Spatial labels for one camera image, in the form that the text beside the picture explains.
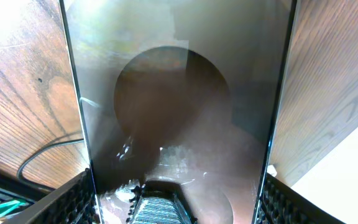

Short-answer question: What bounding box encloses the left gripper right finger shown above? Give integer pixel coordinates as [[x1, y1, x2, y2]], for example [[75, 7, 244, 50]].
[[254, 174, 343, 224]]

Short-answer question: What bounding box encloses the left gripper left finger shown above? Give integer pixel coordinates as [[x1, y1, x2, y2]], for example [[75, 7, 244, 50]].
[[4, 169, 99, 224]]

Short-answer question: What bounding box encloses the Samsung Galaxy smartphone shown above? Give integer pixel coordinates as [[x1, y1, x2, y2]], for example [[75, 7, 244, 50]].
[[59, 0, 298, 223]]

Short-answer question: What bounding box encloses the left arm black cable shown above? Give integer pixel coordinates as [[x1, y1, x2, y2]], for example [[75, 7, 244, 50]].
[[16, 138, 85, 192]]

